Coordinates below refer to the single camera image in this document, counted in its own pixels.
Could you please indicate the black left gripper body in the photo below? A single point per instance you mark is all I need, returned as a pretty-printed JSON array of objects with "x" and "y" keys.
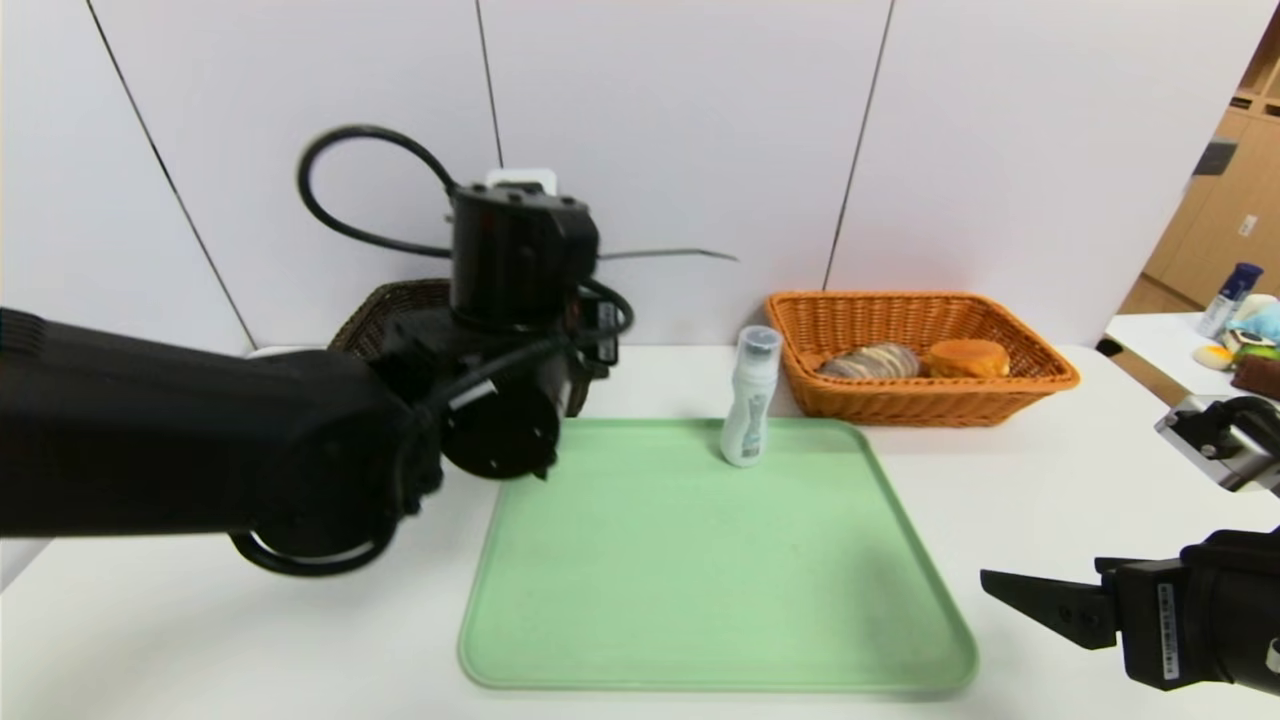
[{"x": 604, "y": 330}]

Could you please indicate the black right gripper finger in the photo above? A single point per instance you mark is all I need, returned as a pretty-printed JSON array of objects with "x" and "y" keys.
[{"x": 1070, "y": 612}]

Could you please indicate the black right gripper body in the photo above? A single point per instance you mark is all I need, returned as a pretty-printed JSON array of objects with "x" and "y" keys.
[{"x": 1160, "y": 612}]

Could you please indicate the twisted brown striped bread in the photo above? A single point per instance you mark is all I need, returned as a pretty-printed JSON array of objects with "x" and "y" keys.
[{"x": 870, "y": 362}]

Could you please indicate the round orange bun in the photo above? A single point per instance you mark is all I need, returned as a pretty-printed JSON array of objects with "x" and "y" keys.
[{"x": 970, "y": 360}]

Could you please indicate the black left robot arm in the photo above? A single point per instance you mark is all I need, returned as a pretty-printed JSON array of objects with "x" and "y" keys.
[{"x": 150, "y": 440}]

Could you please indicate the dark brown wicker basket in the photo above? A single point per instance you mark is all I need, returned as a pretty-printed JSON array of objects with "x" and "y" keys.
[{"x": 385, "y": 310}]

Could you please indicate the orange wicker basket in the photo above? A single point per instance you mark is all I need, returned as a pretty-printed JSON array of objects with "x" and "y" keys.
[{"x": 900, "y": 405}]

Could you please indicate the white clear-capped bottle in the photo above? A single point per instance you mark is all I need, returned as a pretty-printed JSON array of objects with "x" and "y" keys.
[{"x": 748, "y": 420}]

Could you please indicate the brown toy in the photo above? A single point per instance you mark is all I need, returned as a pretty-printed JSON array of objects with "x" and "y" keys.
[{"x": 1260, "y": 378}]

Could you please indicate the yellow toy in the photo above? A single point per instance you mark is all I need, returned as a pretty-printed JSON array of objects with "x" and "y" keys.
[{"x": 1213, "y": 356}]

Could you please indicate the light green plastic tray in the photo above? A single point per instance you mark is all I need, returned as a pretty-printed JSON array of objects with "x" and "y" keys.
[{"x": 720, "y": 580}]

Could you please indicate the light blue plush toy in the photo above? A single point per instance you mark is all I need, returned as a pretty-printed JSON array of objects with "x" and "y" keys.
[{"x": 1262, "y": 320}]

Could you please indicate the blue spray bottle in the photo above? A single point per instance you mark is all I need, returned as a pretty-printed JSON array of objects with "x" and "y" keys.
[{"x": 1228, "y": 300}]

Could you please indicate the wooden cabinet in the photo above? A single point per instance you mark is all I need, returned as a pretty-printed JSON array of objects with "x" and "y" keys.
[{"x": 1215, "y": 200}]

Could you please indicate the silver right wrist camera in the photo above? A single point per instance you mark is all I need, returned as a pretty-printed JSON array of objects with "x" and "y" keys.
[{"x": 1215, "y": 445}]

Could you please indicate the white wall switch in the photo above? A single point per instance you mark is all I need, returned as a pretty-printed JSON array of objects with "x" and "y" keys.
[{"x": 1248, "y": 225}]

